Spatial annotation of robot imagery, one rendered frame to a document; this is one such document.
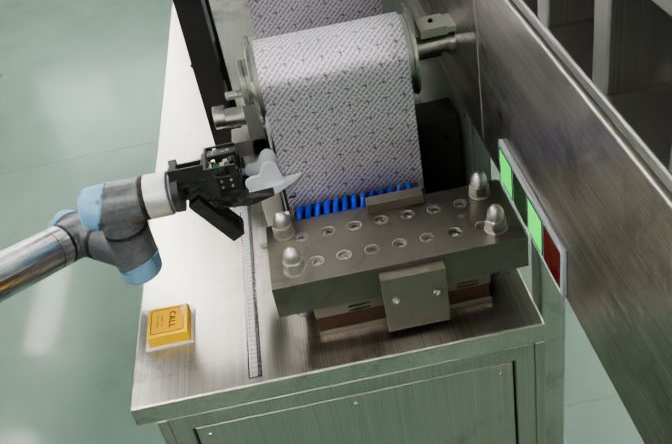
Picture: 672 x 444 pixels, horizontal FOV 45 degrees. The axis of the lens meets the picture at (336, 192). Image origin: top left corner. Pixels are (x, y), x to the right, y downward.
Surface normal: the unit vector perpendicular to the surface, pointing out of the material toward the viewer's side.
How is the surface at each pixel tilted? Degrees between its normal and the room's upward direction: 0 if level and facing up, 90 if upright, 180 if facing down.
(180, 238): 0
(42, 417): 0
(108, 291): 0
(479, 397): 90
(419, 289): 90
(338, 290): 90
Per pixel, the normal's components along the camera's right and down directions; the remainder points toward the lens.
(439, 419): 0.13, 0.57
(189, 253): -0.16, -0.80
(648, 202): -0.98, 0.20
